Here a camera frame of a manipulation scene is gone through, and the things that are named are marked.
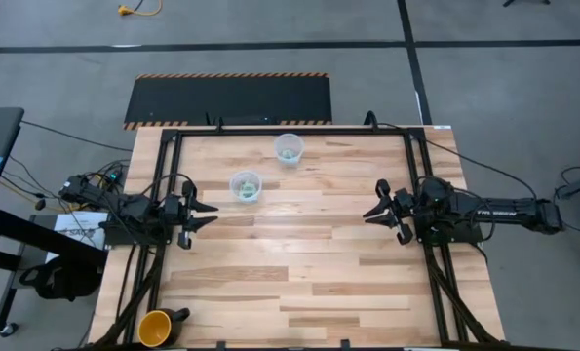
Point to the white printed paper sheet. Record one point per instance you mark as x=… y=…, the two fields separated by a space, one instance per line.
x=75 y=226

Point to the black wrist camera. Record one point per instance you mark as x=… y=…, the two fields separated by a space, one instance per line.
x=403 y=200
x=172 y=209

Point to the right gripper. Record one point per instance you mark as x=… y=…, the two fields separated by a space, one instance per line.
x=386 y=192

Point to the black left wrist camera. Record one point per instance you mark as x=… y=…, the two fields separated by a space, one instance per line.
x=172 y=209

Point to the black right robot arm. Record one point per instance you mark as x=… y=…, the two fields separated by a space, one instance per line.
x=504 y=212

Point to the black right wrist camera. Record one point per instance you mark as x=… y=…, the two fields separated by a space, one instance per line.
x=403 y=200

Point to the black bag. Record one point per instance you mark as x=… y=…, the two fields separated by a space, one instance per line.
x=60 y=280

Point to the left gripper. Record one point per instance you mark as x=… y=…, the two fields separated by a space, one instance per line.
x=187 y=214

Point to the clear plastic cup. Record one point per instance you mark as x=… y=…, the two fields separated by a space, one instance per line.
x=232 y=181
x=281 y=141

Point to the green stevia packet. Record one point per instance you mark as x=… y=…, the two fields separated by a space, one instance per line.
x=288 y=155
x=246 y=190

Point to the small black plug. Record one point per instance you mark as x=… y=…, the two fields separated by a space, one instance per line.
x=40 y=204

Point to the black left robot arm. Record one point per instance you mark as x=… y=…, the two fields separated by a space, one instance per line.
x=133 y=207

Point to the black hazard-striped floor mat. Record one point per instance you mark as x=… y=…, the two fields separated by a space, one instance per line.
x=221 y=100

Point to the black table clamp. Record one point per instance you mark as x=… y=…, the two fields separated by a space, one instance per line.
x=220 y=345
x=345 y=345

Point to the black table frame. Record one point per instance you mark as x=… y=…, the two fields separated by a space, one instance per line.
x=294 y=131

